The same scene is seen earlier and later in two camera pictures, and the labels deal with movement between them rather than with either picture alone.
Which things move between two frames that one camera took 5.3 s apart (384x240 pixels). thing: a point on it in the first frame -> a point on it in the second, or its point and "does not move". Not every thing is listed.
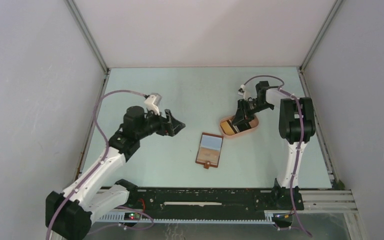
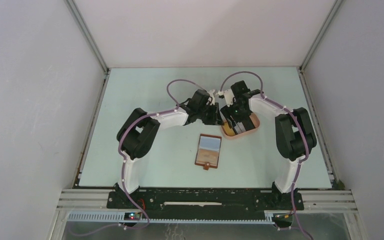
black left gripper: x=166 y=128 -> x=216 y=118
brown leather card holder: x=209 y=150 does not move
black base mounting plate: x=208 y=200 does not move
